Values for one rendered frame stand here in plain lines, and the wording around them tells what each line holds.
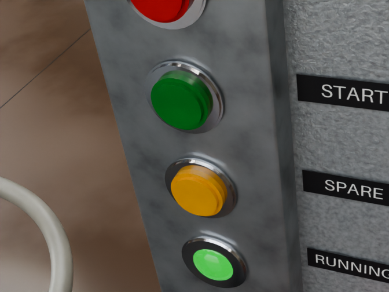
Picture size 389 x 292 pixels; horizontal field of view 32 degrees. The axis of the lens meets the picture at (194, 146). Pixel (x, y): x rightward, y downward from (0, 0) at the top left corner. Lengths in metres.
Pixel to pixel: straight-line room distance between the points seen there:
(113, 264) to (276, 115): 2.02
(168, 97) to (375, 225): 0.11
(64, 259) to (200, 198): 0.65
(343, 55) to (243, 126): 0.05
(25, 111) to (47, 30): 0.77
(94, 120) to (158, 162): 2.62
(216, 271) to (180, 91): 0.11
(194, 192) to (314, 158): 0.06
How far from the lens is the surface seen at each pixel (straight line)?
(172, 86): 0.27
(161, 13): 0.26
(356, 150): 0.29
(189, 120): 0.28
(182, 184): 0.31
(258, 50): 0.26
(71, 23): 3.79
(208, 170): 0.30
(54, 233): 0.98
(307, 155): 0.30
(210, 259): 0.34
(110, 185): 2.57
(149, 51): 0.28
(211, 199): 0.31
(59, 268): 0.94
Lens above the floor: 1.62
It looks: 38 degrees down
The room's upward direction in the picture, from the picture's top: 10 degrees counter-clockwise
